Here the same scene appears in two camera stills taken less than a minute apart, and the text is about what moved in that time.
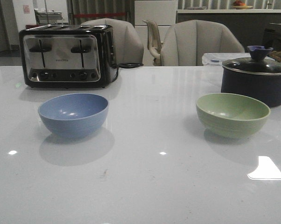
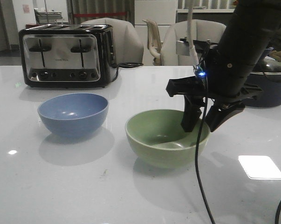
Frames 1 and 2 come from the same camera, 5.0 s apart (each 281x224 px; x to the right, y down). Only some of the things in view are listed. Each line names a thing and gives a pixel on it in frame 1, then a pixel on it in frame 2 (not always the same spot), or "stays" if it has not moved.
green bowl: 231,115 to 159,140
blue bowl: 73,115 stays
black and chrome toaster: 68,56 stays
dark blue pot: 272,88 stays
